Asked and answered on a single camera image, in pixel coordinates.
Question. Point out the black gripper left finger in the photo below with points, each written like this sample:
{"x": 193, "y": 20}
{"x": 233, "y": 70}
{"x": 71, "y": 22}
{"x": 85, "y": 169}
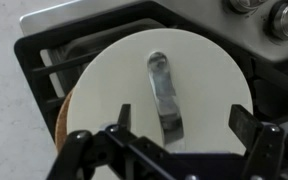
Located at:
{"x": 117, "y": 156}

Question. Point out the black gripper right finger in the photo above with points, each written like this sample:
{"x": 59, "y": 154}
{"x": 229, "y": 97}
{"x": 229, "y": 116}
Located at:
{"x": 260, "y": 150}

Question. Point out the round cork trivet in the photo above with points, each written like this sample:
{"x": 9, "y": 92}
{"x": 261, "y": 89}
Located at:
{"x": 62, "y": 123}

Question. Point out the steel gas cooktop black grates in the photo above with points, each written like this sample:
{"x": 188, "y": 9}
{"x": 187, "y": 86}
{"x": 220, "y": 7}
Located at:
{"x": 200, "y": 20}

